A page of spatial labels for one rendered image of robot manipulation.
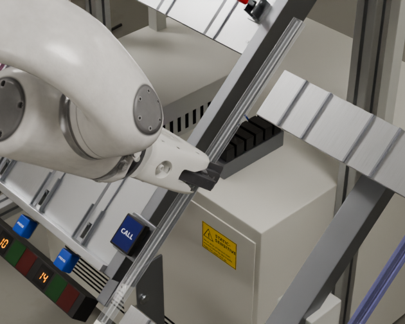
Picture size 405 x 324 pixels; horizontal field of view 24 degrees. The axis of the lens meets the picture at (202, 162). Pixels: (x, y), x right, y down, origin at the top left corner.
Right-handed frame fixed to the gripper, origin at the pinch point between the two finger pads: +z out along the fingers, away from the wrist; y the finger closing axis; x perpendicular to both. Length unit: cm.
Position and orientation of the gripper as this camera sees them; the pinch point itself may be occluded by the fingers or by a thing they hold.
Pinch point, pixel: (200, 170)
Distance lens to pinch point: 110.2
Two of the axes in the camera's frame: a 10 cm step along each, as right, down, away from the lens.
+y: -6.9, -4.3, 5.8
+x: -4.5, 8.8, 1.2
